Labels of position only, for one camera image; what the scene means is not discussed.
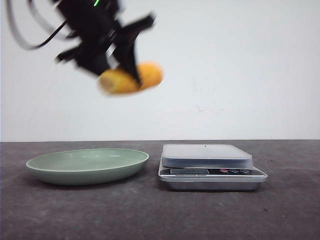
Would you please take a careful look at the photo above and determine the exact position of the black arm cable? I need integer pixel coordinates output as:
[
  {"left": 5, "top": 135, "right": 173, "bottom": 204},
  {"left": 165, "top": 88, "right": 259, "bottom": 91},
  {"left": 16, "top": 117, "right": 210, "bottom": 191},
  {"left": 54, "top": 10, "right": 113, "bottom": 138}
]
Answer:
[{"left": 4, "top": 0, "right": 73, "bottom": 51}]

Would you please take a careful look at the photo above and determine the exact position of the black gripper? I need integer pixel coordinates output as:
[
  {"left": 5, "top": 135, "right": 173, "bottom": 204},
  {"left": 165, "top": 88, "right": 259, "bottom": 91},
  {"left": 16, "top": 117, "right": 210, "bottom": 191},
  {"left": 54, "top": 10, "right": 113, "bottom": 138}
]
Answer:
[{"left": 56, "top": 0, "right": 155, "bottom": 87}]

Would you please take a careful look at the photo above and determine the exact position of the green oval plate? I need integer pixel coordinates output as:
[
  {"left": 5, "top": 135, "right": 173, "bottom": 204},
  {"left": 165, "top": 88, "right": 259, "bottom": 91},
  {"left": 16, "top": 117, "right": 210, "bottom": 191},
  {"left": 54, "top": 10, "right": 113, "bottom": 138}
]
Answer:
[{"left": 25, "top": 148, "right": 150, "bottom": 186}]

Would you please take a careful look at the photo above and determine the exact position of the silver digital kitchen scale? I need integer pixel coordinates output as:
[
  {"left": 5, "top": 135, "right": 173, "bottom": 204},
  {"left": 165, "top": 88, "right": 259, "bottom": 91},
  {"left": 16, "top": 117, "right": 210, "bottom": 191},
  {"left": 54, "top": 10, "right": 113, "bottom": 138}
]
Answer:
[{"left": 158, "top": 143, "right": 268, "bottom": 191}]

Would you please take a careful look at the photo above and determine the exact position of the yellow corn cob piece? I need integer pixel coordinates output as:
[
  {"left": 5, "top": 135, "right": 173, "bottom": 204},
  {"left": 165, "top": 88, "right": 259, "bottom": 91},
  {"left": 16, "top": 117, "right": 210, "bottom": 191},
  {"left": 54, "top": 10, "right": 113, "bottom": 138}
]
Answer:
[{"left": 97, "top": 62, "right": 163, "bottom": 95}]

